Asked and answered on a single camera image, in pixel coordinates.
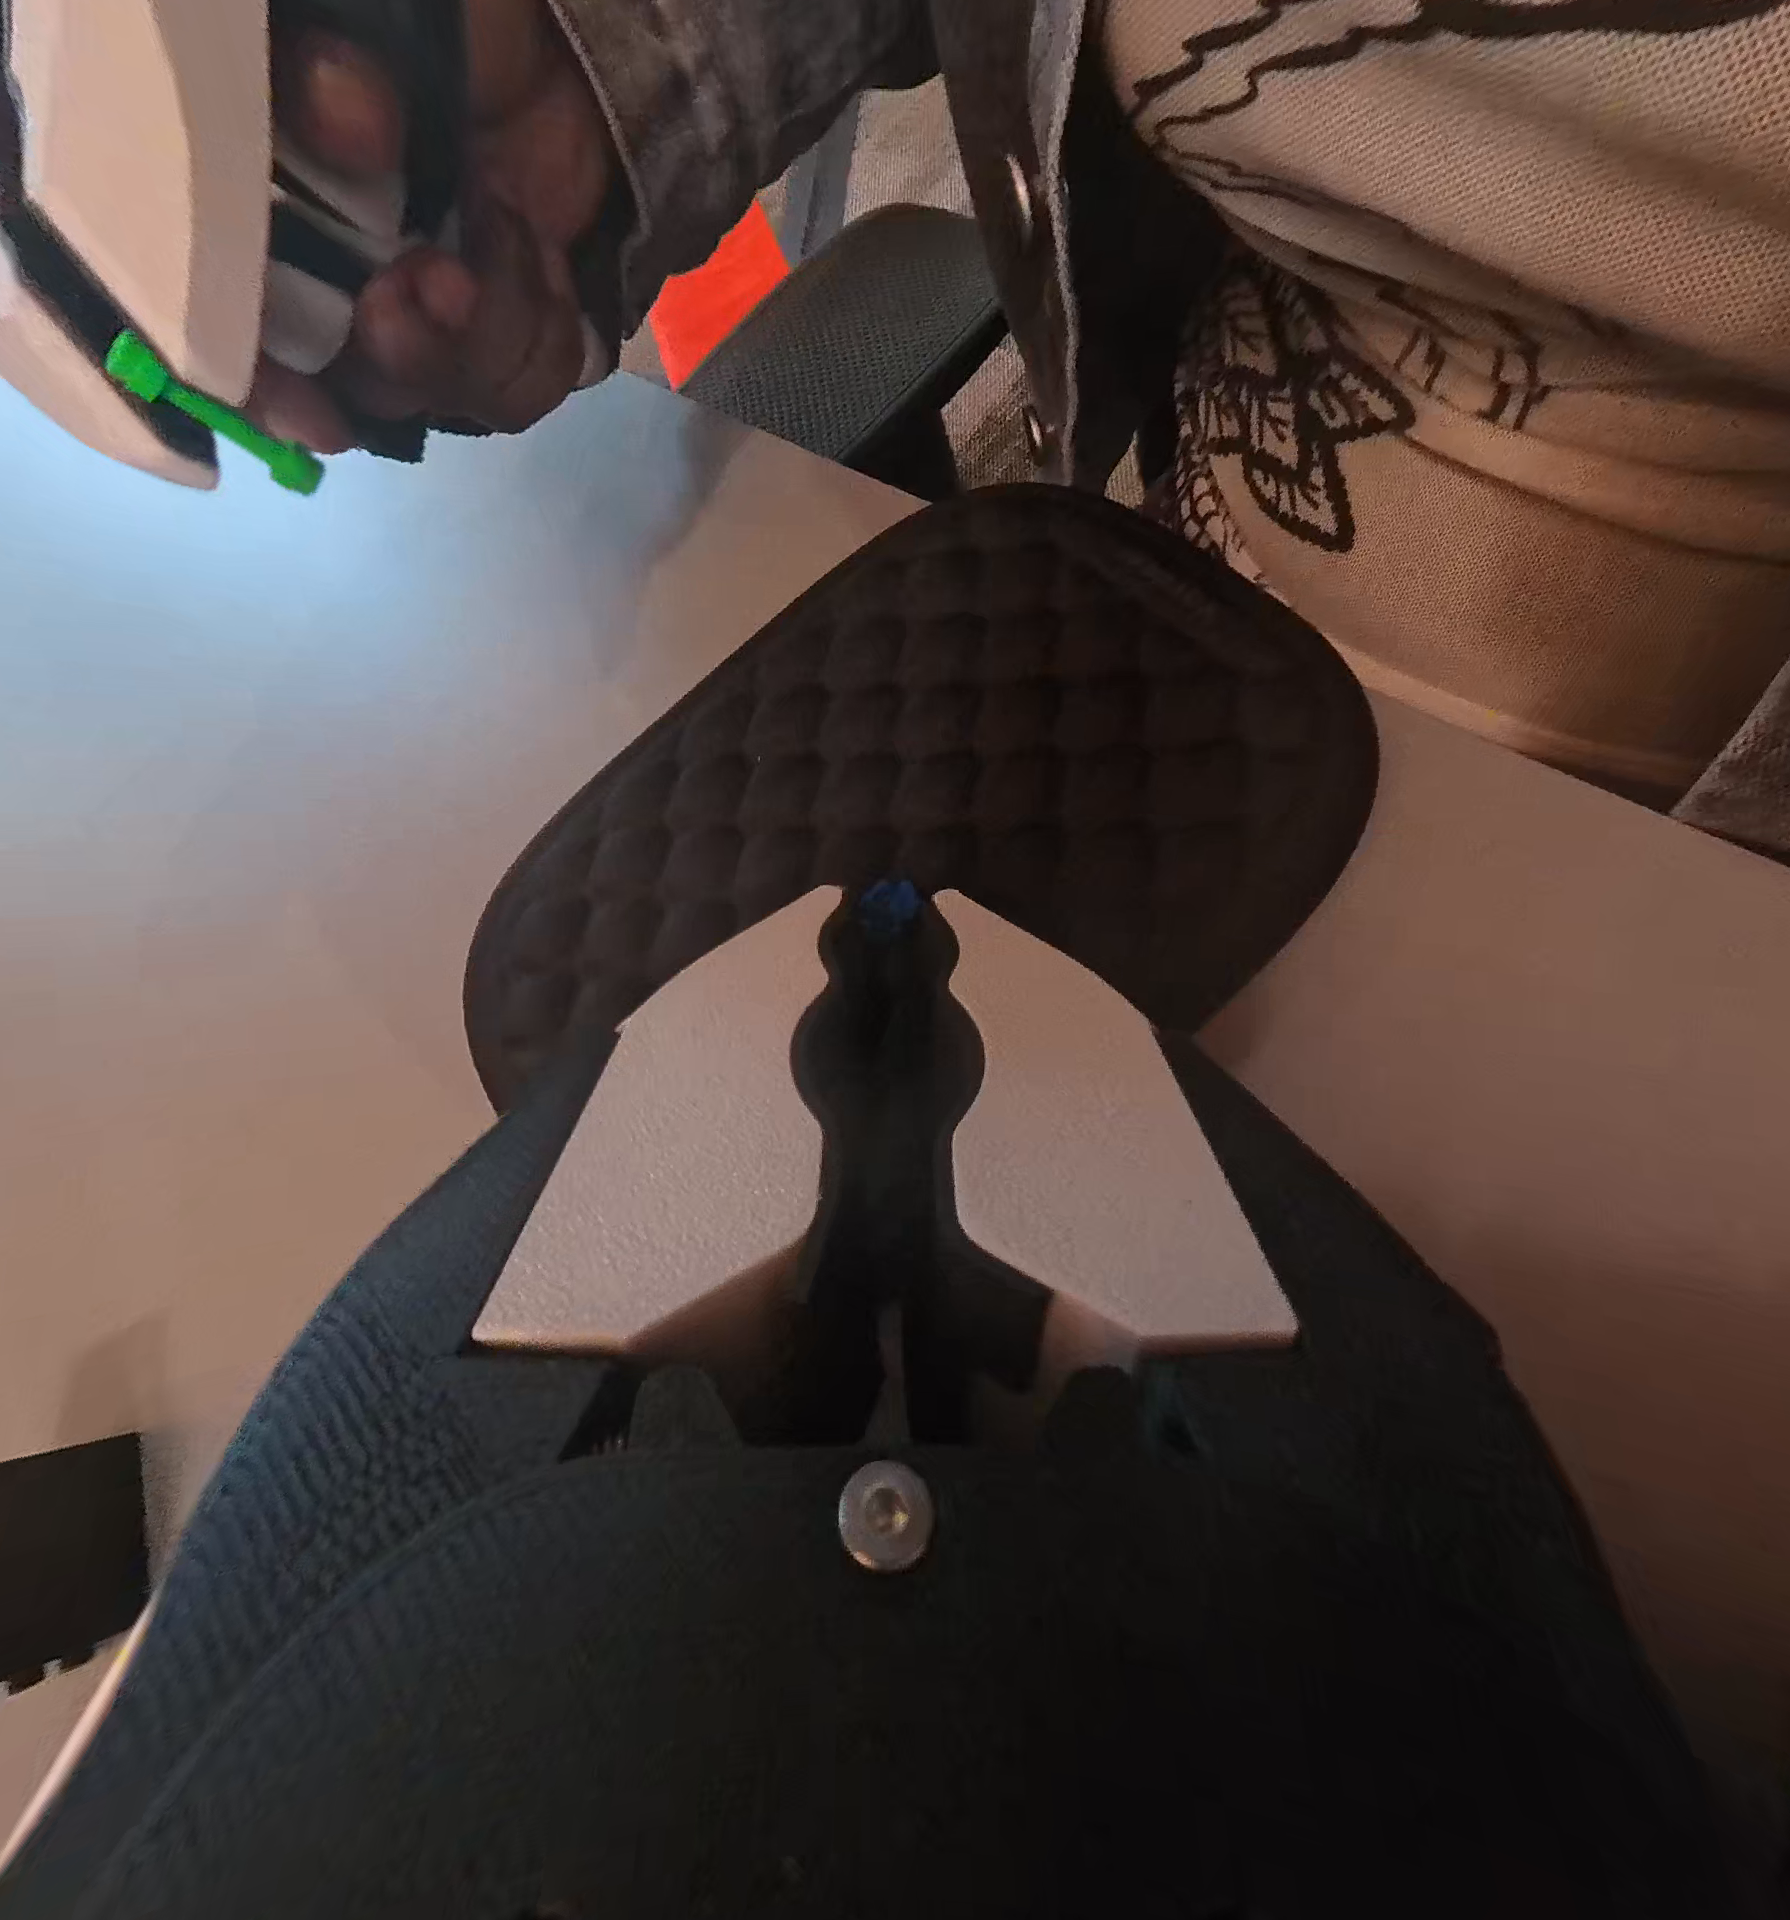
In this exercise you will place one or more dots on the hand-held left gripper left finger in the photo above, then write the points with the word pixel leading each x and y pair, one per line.
pixel 655 1169

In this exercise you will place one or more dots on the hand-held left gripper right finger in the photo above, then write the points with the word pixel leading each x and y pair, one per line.
pixel 1120 1169

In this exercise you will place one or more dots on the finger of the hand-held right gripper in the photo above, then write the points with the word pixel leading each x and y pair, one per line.
pixel 26 330
pixel 191 165

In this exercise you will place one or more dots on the green lego stem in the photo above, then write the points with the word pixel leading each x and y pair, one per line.
pixel 221 419

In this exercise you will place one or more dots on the blue lego flower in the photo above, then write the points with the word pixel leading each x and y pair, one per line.
pixel 889 904

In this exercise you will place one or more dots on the person's right forearm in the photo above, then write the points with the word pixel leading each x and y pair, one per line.
pixel 745 106

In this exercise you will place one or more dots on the black lego box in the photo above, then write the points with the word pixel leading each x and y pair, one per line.
pixel 26 1560

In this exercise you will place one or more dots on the person's right hand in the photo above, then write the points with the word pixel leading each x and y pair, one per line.
pixel 520 299

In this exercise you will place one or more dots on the orange white striped object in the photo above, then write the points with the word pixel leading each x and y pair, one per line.
pixel 716 293

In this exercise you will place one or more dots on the black quilted pad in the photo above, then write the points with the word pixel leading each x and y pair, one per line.
pixel 985 706

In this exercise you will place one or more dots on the black mesh chair armrest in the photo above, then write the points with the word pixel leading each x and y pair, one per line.
pixel 837 330

